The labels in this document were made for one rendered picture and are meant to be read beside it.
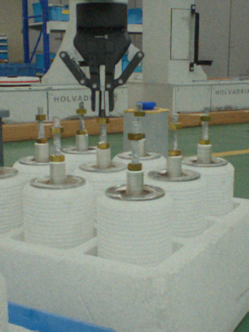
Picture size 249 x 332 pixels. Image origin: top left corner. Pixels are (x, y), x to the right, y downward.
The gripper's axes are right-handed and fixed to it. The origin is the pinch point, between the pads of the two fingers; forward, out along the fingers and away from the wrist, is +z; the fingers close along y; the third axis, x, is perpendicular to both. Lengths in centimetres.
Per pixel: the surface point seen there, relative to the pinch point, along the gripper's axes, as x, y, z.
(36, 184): 13.3, 7.3, 9.6
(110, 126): -223, 22, 32
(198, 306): 16.4, -14.0, 24.5
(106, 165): 1.0, -0.5, 9.3
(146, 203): 19.8, -7.4, 10.1
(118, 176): 3.8, -2.6, 10.5
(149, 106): -27.6, -6.1, 3.0
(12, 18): -623, 186, -53
